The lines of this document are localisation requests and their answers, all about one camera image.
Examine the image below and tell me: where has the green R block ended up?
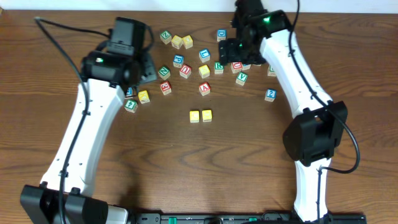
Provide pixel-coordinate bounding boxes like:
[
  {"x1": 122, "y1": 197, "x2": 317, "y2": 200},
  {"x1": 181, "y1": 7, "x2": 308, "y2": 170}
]
[{"x1": 214, "y1": 62, "x2": 224, "y2": 74}]

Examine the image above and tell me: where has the blue l block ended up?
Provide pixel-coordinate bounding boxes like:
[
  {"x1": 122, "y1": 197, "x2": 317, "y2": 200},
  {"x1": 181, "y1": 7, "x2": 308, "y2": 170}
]
[
  {"x1": 125, "y1": 87, "x2": 134, "y2": 99},
  {"x1": 242, "y1": 64, "x2": 251, "y2": 70},
  {"x1": 198, "y1": 49, "x2": 211, "y2": 63}
]

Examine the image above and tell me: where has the yellow C block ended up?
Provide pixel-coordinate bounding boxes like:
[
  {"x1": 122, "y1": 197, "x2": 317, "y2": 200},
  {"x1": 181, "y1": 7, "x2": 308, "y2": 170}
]
[{"x1": 189, "y1": 110, "x2": 200, "y2": 123}]

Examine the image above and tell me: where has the yellow O block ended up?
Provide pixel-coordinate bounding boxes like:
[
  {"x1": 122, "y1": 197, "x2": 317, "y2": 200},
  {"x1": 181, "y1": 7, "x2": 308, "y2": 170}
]
[{"x1": 202, "y1": 110, "x2": 213, "y2": 122}]

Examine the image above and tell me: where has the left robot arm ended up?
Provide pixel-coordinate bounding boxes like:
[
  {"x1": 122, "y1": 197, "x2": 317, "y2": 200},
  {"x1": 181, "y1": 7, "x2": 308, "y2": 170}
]
[{"x1": 20, "y1": 17, "x2": 157, "y2": 223}]

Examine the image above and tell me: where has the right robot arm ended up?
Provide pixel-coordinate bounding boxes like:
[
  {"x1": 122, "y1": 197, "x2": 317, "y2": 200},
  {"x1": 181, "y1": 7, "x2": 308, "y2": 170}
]
[{"x1": 218, "y1": 0, "x2": 348, "y2": 223}]

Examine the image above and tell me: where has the green N block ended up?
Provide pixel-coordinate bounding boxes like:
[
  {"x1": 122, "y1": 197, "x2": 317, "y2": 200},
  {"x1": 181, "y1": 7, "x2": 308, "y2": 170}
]
[{"x1": 158, "y1": 66, "x2": 171, "y2": 80}]

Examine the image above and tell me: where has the red U block right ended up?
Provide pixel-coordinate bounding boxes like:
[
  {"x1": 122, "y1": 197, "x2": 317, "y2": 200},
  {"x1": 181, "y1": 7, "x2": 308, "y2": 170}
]
[{"x1": 231, "y1": 62, "x2": 243, "y2": 73}]

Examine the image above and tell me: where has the red u block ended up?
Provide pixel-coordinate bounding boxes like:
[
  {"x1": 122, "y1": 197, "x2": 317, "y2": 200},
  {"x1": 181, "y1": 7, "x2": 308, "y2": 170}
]
[
  {"x1": 179, "y1": 64, "x2": 192, "y2": 79},
  {"x1": 231, "y1": 62, "x2": 243, "y2": 73}
]

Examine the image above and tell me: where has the blue D block upper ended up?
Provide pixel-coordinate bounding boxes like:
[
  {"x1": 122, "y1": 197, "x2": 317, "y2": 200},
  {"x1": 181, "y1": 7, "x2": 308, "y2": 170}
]
[{"x1": 216, "y1": 29, "x2": 227, "y2": 42}]

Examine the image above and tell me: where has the red E block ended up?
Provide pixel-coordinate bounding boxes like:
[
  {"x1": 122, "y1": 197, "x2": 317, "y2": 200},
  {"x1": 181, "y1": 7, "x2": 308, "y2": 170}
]
[{"x1": 160, "y1": 81, "x2": 172, "y2": 95}]

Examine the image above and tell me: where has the yellow block lower left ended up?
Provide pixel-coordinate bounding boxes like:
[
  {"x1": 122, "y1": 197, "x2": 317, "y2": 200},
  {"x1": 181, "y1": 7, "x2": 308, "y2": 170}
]
[{"x1": 138, "y1": 90, "x2": 150, "y2": 104}]

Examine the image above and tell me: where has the green V block right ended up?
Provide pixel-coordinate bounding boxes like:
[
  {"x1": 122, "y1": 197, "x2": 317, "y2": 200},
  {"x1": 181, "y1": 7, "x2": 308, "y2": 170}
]
[{"x1": 236, "y1": 72, "x2": 248, "y2": 86}]

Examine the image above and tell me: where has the blue P block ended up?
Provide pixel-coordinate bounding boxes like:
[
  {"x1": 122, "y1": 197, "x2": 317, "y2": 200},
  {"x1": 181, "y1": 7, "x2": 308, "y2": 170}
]
[{"x1": 173, "y1": 55, "x2": 184, "y2": 68}]

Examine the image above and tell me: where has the yellow S block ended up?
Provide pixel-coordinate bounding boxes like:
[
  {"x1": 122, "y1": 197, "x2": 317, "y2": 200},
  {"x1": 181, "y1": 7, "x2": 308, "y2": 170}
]
[{"x1": 198, "y1": 65, "x2": 210, "y2": 78}]

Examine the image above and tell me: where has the green 4 block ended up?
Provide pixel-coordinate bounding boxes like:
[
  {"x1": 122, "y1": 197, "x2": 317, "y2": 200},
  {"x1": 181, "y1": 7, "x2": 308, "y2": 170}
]
[{"x1": 124, "y1": 100, "x2": 138, "y2": 113}]

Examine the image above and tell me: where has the red U block left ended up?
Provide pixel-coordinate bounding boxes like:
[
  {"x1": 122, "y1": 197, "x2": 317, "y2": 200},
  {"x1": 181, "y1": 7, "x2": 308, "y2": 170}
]
[{"x1": 179, "y1": 64, "x2": 192, "y2": 79}]

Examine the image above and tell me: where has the green Z block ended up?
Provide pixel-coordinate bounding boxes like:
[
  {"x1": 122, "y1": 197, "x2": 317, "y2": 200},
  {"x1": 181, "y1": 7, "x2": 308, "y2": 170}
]
[{"x1": 159, "y1": 30, "x2": 172, "y2": 45}]

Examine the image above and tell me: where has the yellow block top left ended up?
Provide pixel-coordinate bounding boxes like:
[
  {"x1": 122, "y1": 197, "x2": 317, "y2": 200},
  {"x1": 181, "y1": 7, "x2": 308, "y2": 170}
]
[{"x1": 171, "y1": 35, "x2": 183, "y2": 49}]

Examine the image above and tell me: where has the yellow block top right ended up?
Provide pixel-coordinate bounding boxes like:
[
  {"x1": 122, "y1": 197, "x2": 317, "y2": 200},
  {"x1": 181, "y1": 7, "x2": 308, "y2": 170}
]
[{"x1": 182, "y1": 35, "x2": 193, "y2": 49}]

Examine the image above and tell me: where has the red A block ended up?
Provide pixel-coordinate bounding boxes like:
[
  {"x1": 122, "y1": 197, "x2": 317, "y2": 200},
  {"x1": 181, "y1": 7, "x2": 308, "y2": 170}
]
[{"x1": 199, "y1": 82, "x2": 211, "y2": 96}]

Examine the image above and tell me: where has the green J block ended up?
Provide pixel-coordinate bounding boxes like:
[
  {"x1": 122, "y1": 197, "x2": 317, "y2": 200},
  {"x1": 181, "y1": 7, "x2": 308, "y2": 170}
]
[{"x1": 267, "y1": 66, "x2": 276, "y2": 77}]

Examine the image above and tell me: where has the blue 2 block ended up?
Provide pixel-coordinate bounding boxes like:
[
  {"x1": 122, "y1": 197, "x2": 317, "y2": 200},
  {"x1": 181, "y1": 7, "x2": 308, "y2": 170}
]
[{"x1": 264, "y1": 88, "x2": 277, "y2": 102}]

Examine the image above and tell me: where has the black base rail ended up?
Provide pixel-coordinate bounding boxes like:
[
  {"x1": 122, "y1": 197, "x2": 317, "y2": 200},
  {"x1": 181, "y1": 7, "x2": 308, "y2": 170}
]
[{"x1": 129, "y1": 212, "x2": 367, "y2": 224}]

